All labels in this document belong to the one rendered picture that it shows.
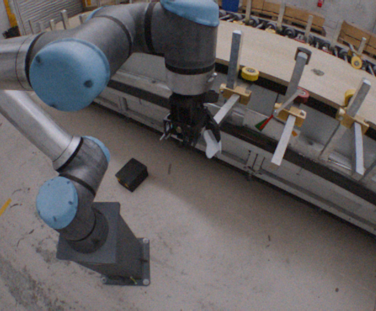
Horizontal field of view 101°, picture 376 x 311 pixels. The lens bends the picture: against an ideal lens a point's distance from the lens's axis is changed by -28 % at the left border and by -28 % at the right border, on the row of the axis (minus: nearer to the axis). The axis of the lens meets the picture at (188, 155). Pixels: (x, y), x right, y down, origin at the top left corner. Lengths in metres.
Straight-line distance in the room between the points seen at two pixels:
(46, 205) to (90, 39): 0.52
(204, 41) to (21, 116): 0.55
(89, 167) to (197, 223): 0.93
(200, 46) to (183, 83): 0.07
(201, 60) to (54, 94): 0.22
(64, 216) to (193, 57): 0.52
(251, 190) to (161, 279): 0.90
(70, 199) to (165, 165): 1.17
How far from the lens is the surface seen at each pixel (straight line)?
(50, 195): 0.68
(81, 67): 0.23
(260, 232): 1.51
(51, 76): 0.25
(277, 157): 0.70
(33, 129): 0.70
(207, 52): 0.34
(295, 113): 0.89
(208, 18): 0.33
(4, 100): 0.70
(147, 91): 1.22
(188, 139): 0.44
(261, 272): 1.44
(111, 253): 0.82
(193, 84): 0.36
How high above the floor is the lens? 1.36
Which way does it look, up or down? 51 degrees down
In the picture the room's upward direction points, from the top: straight up
